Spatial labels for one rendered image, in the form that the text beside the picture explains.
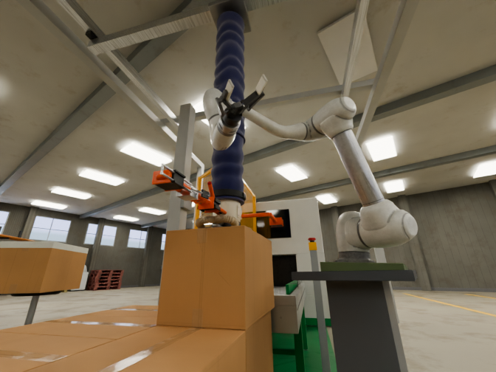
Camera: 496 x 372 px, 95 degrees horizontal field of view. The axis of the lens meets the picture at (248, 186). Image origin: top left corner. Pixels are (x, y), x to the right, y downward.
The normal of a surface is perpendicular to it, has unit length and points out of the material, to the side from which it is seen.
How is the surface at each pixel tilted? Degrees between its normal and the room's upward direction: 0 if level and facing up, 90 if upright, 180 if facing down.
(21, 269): 90
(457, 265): 90
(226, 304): 90
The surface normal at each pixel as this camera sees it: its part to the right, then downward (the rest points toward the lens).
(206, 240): -0.29, -0.33
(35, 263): 0.15, -0.36
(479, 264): -0.58, -0.29
